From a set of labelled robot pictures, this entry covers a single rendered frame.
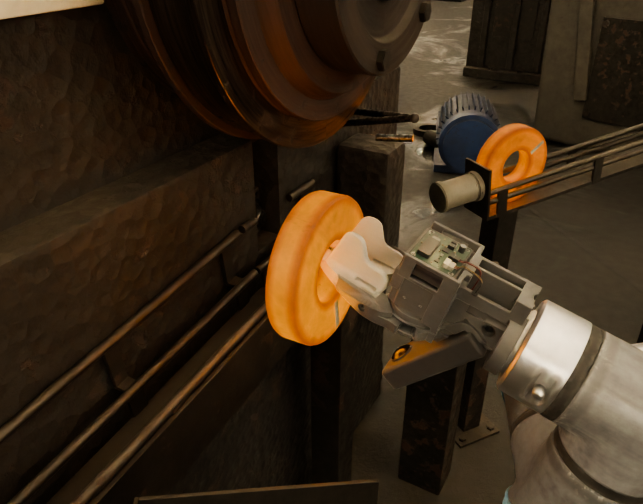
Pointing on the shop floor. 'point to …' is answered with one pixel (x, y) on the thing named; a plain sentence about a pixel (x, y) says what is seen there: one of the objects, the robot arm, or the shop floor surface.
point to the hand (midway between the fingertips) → (321, 252)
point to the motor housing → (431, 429)
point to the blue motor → (463, 131)
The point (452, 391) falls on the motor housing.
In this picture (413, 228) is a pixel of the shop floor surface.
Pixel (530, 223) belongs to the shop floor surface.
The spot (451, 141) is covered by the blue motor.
